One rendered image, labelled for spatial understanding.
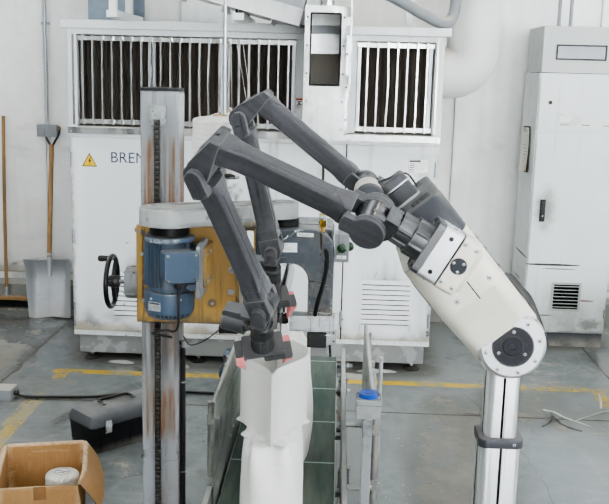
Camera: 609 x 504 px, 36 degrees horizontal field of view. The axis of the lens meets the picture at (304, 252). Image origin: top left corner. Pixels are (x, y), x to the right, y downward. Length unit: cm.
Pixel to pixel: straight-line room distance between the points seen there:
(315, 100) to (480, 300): 309
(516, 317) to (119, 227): 390
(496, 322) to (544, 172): 430
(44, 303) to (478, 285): 531
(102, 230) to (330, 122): 164
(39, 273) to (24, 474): 309
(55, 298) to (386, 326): 258
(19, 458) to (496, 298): 259
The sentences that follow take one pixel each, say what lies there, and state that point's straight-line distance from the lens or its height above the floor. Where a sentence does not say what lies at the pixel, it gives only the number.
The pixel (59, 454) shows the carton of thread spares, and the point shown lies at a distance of 421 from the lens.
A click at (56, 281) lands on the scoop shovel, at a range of 709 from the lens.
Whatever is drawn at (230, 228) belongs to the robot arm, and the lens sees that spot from 206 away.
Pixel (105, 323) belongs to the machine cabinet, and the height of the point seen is 25.
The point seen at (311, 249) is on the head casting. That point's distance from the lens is 290.
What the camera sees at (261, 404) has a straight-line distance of 259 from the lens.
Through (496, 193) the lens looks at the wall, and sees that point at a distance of 702.
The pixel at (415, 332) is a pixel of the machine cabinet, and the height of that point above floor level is 26.
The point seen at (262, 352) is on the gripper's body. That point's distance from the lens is 230.
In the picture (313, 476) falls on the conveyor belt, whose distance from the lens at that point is 348.
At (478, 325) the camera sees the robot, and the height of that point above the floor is 126.
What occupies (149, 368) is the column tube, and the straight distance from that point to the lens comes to 312.
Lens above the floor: 182
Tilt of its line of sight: 11 degrees down
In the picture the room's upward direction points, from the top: 2 degrees clockwise
